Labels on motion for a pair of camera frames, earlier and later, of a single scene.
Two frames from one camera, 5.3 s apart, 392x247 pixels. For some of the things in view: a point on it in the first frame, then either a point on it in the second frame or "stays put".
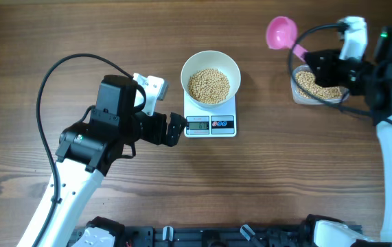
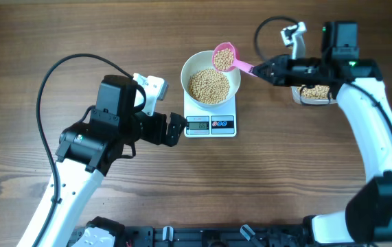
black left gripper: (157, 136) stays put
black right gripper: (325, 74) → (281, 76)
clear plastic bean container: (305, 79) stays put
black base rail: (209, 236) stays put
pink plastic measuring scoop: (281, 33) → (235, 65)
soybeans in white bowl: (209, 86) stays put
